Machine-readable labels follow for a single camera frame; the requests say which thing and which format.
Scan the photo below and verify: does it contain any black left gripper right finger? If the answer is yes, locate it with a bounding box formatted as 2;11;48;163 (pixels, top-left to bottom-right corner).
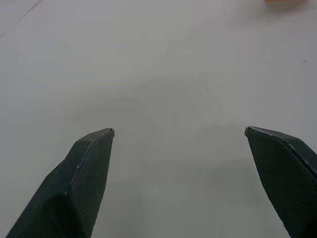
244;126;317;238

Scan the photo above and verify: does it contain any orange object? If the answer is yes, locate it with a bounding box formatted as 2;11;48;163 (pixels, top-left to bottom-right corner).
264;0;315;3

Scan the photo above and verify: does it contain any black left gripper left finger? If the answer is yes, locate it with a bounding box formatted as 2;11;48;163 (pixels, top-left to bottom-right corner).
5;127;116;238

